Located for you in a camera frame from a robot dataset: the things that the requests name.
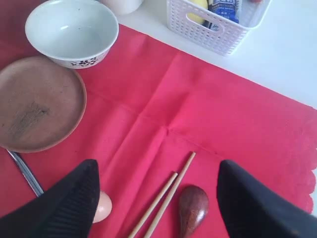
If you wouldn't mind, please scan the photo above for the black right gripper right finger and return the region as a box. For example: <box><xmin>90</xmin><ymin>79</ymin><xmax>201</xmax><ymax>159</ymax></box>
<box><xmin>216</xmin><ymin>160</ymin><xmax>317</xmax><ymax>238</ymax></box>

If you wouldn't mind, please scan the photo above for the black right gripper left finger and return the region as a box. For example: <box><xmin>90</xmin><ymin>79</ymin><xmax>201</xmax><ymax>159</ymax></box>
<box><xmin>0</xmin><ymin>159</ymin><xmax>100</xmax><ymax>238</ymax></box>

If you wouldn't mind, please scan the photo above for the brown egg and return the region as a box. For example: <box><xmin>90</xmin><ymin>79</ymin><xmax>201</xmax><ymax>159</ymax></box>
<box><xmin>93</xmin><ymin>191</ymin><xmax>112</xmax><ymax>223</ymax></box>

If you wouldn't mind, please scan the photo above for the silver table knife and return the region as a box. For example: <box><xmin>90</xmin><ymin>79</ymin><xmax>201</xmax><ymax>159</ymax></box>
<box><xmin>7</xmin><ymin>150</ymin><xmax>44</xmax><ymax>197</ymax></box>

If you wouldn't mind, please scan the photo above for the pale green ceramic bowl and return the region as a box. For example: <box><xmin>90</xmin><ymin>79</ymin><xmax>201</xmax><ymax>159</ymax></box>
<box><xmin>25</xmin><ymin>0</ymin><xmax>119</xmax><ymax>69</ymax></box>

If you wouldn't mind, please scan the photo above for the blue white milk carton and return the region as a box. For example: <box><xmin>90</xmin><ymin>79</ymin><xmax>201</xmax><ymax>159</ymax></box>
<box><xmin>207</xmin><ymin>0</ymin><xmax>242</xmax><ymax>24</ymax></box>

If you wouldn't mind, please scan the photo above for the yellow lemon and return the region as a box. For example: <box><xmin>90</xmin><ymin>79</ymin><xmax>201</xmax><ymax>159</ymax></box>
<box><xmin>187</xmin><ymin>0</ymin><xmax>209</xmax><ymax>25</ymax></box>

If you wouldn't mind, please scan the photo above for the dark wooden spoon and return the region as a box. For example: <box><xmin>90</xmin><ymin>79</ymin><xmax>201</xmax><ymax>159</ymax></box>
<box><xmin>178</xmin><ymin>185</ymin><xmax>210</xmax><ymax>238</ymax></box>

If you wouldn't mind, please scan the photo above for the short wooden chopstick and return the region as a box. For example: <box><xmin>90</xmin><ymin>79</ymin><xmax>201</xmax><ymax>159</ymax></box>
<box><xmin>128</xmin><ymin>172</ymin><xmax>178</xmax><ymax>238</ymax></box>

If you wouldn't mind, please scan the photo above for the long wooden chopstick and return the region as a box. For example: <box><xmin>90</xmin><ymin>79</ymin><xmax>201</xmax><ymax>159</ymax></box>
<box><xmin>144</xmin><ymin>152</ymin><xmax>196</xmax><ymax>238</ymax></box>

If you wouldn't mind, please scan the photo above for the red scalloped table cloth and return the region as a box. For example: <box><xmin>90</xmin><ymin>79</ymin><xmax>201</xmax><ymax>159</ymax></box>
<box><xmin>0</xmin><ymin>0</ymin><xmax>317</xmax><ymax>238</ymax></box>

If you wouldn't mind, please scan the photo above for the white perforated plastic basket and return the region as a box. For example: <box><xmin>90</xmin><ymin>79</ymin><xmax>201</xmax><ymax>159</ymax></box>
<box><xmin>166</xmin><ymin>0</ymin><xmax>271</xmax><ymax>56</ymax></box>

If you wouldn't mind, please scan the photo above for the cream plastic bin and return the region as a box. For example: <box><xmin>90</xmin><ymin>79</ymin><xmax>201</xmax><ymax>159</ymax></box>
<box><xmin>100</xmin><ymin>0</ymin><xmax>144</xmax><ymax>15</ymax></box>

